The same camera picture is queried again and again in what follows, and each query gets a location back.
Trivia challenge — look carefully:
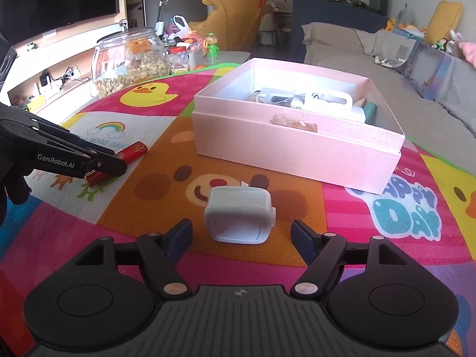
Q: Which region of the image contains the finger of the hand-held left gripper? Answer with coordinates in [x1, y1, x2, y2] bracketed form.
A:
[26, 143, 128, 179]
[11, 106, 117, 159]

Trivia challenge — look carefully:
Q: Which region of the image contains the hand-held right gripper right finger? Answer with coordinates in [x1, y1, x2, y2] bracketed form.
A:
[290, 219, 404, 300]

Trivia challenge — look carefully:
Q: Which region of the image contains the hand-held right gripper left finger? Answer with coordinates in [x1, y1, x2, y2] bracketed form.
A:
[74, 219, 194, 300]

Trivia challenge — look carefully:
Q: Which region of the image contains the red metal cylinder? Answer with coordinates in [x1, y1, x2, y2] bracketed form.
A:
[85, 140, 148, 187]

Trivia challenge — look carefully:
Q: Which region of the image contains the grey white rounded device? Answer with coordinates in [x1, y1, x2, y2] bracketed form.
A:
[203, 182, 276, 245]

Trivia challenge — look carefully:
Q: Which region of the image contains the pink cardboard box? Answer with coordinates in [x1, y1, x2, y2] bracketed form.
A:
[192, 57, 407, 153]

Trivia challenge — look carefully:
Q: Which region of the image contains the white tall packaging box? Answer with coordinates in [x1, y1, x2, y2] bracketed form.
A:
[294, 90, 367, 121]

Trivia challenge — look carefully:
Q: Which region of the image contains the person's left hand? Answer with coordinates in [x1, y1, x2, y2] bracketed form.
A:
[0, 171, 33, 227]

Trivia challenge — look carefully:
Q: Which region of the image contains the colourful printed play mat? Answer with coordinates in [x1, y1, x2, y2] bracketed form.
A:
[0, 61, 476, 357]

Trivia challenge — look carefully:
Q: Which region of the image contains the glass jar of peanuts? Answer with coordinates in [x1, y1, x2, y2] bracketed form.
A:
[90, 19, 171, 99]

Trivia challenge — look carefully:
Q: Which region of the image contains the brown tape strip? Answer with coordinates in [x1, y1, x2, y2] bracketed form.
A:
[271, 113, 320, 133]

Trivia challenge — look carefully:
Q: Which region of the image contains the small jar with yellow label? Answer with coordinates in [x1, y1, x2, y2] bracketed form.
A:
[169, 46, 191, 74]

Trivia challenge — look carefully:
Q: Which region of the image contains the black television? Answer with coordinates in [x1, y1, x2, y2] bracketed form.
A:
[0, 0, 120, 45]

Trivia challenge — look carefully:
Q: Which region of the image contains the green gumball toy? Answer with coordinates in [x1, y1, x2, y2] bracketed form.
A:
[204, 33, 221, 65]

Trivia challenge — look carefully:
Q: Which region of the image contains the white plastic bag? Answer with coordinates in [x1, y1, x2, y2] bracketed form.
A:
[173, 15, 191, 36]

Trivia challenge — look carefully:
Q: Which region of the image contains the white side table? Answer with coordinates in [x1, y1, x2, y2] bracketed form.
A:
[214, 50, 250, 65]

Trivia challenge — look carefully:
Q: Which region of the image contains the beige covered sofa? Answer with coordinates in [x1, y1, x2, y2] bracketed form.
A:
[301, 22, 476, 175]

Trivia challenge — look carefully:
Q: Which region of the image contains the yellow plush chair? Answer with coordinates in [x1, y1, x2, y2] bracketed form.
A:
[188, 0, 272, 51]

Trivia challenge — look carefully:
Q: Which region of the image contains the blue printed flat box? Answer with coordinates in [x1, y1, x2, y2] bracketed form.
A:
[402, 41, 456, 101]

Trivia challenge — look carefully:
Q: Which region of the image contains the white dining chair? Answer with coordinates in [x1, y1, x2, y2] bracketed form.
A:
[258, 13, 276, 47]

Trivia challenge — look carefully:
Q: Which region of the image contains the dark blue cabinet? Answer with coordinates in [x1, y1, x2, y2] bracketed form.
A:
[291, 0, 389, 64]

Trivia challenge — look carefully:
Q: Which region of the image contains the grey plush toy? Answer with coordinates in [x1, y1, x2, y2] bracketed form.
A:
[396, 5, 415, 28]

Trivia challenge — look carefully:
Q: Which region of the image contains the pink plush toy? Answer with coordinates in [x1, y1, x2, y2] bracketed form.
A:
[458, 41, 476, 69]

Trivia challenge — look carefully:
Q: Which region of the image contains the yellow pillow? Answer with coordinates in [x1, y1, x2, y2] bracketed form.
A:
[424, 1, 465, 45]

